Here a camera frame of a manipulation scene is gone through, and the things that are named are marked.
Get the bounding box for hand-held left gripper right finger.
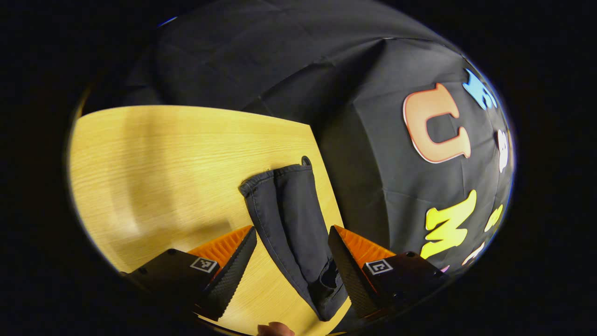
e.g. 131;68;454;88
327;224;451;322

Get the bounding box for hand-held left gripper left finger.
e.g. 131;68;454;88
119;225;258;322

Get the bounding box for black jeans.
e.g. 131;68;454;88
238;156;354;322

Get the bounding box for black backdrop cloth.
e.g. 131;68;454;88
82;0;516;280

